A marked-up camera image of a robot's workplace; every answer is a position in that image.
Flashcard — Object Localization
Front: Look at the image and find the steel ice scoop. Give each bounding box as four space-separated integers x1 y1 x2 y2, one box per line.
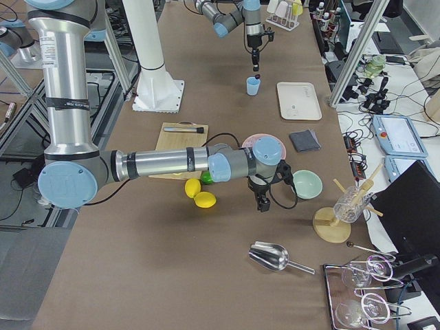
248 241 316 274

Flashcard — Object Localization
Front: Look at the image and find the teach pendant lower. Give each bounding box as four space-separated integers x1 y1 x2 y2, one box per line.
384 155 432 183

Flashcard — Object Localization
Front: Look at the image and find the black wire glass rack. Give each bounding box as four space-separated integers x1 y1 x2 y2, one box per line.
322 264 412 329

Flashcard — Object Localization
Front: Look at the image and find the wooden cutting board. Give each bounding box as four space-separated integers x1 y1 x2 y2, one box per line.
150 122 209 180

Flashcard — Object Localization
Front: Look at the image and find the steel muddler black tip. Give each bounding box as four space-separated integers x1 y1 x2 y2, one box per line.
163 126 204 134

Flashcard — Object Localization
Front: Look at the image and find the yellow lemon near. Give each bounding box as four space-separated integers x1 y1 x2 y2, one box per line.
194 191 217 208

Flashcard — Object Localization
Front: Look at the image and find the yellow lemon far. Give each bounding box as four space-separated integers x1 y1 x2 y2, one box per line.
184 178 201 199

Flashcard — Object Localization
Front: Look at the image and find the wine glass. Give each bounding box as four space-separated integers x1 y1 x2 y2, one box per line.
342 254 393 289
335 293 391 329

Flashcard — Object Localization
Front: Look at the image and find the green lime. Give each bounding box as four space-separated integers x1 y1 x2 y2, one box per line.
200 170 214 185

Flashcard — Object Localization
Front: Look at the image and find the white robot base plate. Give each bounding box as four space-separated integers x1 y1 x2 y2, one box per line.
133 68 185 113

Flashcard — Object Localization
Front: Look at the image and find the teach pendant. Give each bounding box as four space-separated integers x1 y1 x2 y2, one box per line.
372 115 428 157
384 155 432 183

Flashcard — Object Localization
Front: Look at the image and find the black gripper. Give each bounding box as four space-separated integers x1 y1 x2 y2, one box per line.
247 174 274 212
246 34 262 72

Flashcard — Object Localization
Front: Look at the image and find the grey folded cloth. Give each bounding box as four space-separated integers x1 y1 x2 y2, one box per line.
289 129 322 152

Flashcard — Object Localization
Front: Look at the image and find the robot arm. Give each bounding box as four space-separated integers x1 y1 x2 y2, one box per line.
194 1 267 72
25 1 293 212

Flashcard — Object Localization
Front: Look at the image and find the cream rabbit tray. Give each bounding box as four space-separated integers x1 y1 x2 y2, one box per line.
276 82 322 121

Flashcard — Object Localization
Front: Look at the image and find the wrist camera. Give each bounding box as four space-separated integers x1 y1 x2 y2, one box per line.
261 24 275 43
272 159 294 186

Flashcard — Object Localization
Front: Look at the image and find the wine glass upper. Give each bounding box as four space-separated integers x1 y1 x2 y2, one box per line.
342 254 393 289

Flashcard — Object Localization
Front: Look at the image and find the clear glass mug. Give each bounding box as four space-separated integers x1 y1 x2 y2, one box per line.
333 186 372 223

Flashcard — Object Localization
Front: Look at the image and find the light blue plastic cup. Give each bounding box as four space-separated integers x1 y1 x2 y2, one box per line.
246 76 261 96

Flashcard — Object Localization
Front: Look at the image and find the pink bowl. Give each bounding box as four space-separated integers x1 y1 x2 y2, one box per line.
241 133 287 160

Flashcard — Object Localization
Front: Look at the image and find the long bar spoon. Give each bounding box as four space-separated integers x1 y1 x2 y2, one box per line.
346 241 396 256

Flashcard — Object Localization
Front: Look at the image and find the wooden cup stand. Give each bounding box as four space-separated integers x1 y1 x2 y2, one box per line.
313 164 383 243

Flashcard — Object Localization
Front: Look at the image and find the black monitor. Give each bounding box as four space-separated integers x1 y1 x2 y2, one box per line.
372 161 439 256

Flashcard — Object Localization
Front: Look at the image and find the wine glass lower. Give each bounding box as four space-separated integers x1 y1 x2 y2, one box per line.
335 293 391 329

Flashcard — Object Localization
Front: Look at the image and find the teach pendant upper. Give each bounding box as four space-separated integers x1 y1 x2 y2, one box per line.
372 115 428 157

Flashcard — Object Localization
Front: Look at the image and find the mint green bowl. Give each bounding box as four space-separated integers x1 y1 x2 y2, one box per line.
293 170 323 199

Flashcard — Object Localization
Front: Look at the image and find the yellow lemon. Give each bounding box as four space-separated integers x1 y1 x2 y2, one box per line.
184 178 201 199
194 191 217 208

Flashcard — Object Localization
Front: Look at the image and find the white drying rack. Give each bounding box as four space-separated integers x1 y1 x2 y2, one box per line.
265 0 303 32

